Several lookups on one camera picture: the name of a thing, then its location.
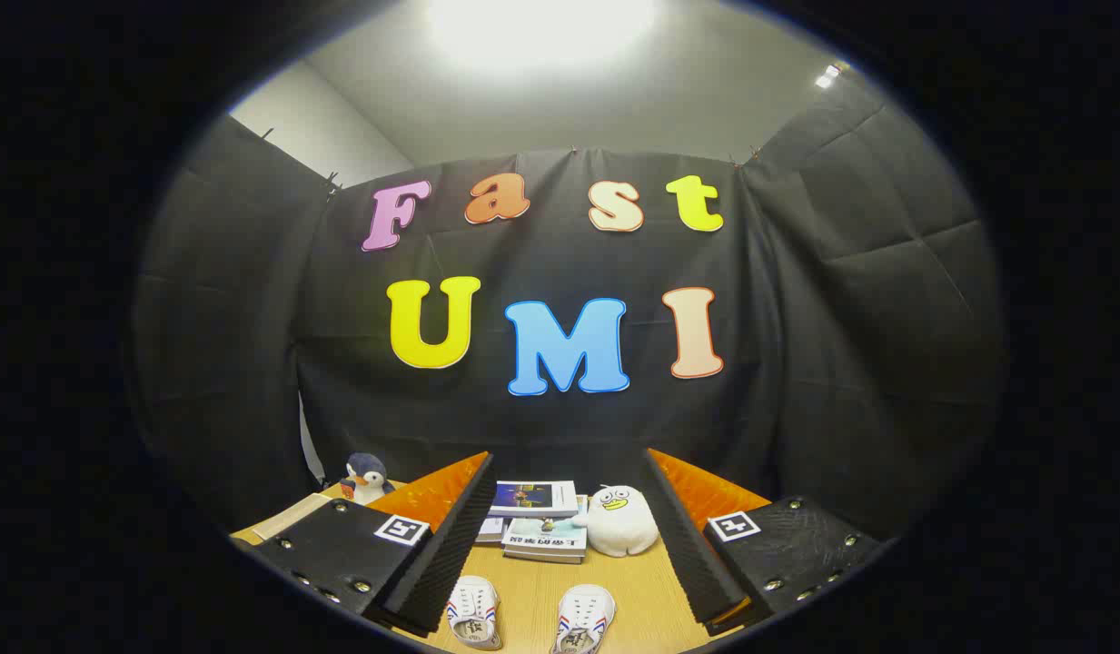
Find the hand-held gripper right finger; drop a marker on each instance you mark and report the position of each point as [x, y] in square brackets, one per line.
[691, 545]

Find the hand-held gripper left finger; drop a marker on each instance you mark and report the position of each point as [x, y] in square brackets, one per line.
[450, 545]

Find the white striped canvas shoe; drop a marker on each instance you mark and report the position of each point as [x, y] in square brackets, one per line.
[585, 618]
[473, 610]

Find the beige fabric storage box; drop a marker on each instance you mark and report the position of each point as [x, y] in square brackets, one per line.
[282, 520]

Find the plain white book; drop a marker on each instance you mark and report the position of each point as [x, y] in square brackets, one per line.
[491, 529]

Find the white duck plush toy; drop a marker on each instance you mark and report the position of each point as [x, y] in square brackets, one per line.
[619, 525]

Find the book with blue picture cover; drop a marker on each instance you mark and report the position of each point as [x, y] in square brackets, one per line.
[532, 497]

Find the book with pale teal cover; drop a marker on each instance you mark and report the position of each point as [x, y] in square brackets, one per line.
[546, 538]

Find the grey penguin plush toy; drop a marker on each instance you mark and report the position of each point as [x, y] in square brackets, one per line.
[367, 477]

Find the small ceiling spotlight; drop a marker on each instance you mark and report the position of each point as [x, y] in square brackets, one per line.
[827, 75]

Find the large ceiling light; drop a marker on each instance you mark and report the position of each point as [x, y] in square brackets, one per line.
[541, 27]

